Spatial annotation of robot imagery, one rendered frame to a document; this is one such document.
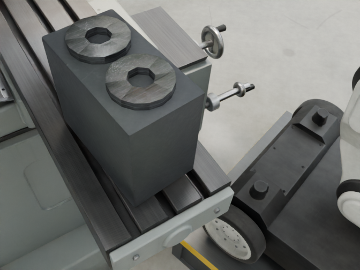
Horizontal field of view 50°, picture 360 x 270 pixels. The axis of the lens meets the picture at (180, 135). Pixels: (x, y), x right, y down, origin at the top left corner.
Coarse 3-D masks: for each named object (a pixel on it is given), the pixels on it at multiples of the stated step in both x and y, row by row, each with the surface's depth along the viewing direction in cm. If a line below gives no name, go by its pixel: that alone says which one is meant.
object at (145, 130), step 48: (48, 48) 54; (96, 48) 51; (144, 48) 54; (96, 96) 48; (144, 96) 47; (192, 96) 49; (96, 144) 59; (144, 144) 48; (192, 144) 58; (144, 192) 58
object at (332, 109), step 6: (306, 102) 133; (312, 102) 131; (318, 102) 130; (324, 102) 129; (330, 102) 129; (300, 108) 134; (324, 108) 127; (330, 108) 127; (336, 108) 128; (294, 114) 137; (336, 114) 127; (342, 114) 128
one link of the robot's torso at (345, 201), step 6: (348, 192) 95; (354, 192) 94; (342, 198) 97; (348, 198) 95; (354, 198) 94; (342, 204) 97; (348, 204) 95; (354, 204) 94; (342, 210) 98; (348, 210) 96; (354, 210) 95; (348, 216) 98; (354, 216) 96; (354, 222) 98
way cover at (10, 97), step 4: (0, 72) 86; (0, 76) 85; (0, 80) 84; (4, 80) 84; (0, 84) 83; (4, 84) 84; (0, 88) 82; (4, 88) 83; (8, 88) 83; (0, 92) 82; (4, 92) 82; (8, 92) 82; (0, 96) 81; (4, 96) 81; (8, 96) 81; (12, 96) 82; (0, 100) 80; (4, 100) 80; (8, 100) 81
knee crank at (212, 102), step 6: (234, 84) 135; (240, 84) 133; (246, 84) 135; (252, 84) 138; (234, 90) 133; (240, 90) 133; (246, 90) 137; (210, 96) 128; (216, 96) 128; (222, 96) 131; (228, 96) 132; (240, 96) 135; (210, 102) 128; (216, 102) 128; (210, 108) 130; (216, 108) 130
